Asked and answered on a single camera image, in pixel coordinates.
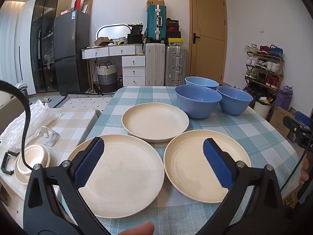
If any oval vanity mirror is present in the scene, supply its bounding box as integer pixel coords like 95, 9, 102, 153
96, 23, 131, 46

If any tall cardboard box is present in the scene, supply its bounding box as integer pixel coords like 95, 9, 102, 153
83, 0, 93, 15

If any large brown cardboard box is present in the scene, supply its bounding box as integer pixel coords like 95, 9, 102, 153
269, 106, 296, 137

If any silver phone stand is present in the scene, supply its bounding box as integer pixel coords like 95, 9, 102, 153
40, 126, 60, 147

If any stack of cream dishes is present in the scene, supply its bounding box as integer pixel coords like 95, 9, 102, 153
14, 152, 37, 186

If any cream round plate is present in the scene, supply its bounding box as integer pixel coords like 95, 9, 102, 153
67, 134, 165, 218
163, 130, 252, 203
122, 103, 190, 143

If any dark glass cabinet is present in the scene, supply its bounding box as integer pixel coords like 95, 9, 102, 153
29, 0, 74, 95

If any teal suitcase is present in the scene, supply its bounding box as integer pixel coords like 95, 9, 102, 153
147, 4, 167, 42

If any teal checked tablecloth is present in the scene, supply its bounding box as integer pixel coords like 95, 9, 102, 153
56, 86, 301, 235

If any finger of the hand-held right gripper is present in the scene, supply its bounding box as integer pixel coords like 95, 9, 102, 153
283, 112, 313, 150

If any white suitcase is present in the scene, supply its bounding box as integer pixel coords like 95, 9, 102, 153
145, 43, 166, 87

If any white waste bin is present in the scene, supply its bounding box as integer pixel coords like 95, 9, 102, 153
254, 97, 274, 118

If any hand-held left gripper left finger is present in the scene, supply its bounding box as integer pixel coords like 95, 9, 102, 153
23, 136, 109, 235

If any white bubble wrap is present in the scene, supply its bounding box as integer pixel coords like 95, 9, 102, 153
0, 99, 64, 150

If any black clamp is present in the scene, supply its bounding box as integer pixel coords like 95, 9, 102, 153
0, 150, 20, 176

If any small cream bowl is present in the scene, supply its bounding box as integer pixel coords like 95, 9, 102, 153
24, 145, 51, 170

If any metal shoe rack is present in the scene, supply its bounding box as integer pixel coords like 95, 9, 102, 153
245, 44, 285, 93

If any dark grey fridge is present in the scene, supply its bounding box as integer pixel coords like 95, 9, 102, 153
53, 10, 91, 96

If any white wardrobe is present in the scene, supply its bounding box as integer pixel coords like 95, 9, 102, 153
0, 0, 37, 96

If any woven laundry basket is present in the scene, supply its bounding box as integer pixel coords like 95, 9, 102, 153
96, 62, 118, 93

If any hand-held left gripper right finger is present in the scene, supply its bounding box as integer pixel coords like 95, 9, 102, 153
196, 138, 285, 235

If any person's left hand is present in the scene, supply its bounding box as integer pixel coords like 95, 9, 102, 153
114, 221, 155, 235

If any black bag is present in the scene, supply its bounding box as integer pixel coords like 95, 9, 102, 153
127, 24, 143, 44

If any small open cardboard box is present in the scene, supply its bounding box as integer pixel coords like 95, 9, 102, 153
95, 37, 112, 46

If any thick black cable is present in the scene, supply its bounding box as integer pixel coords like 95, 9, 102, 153
0, 80, 33, 175

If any blue bowl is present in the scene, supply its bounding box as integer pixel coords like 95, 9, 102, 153
217, 86, 253, 115
175, 85, 223, 119
184, 76, 220, 91

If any white drawer unit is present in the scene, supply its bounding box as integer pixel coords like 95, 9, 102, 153
122, 55, 146, 87

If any wooden door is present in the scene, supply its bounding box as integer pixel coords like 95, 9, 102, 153
189, 0, 226, 84

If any beige checked cloth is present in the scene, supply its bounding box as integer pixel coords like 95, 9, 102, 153
0, 105, 102, 201

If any printed cardboard box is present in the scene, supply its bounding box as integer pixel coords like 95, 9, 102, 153
282, 188, 301, 206

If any silver suitcase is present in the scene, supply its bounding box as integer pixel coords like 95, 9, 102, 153
165, 45, 189, 87

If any white vanity desk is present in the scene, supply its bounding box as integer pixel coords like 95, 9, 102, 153
81, 44, 143, 93

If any purple bag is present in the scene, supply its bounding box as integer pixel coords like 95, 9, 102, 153
275, 86, 293, 112

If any person's right hand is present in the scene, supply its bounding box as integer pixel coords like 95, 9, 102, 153
299, 156, 313, 186

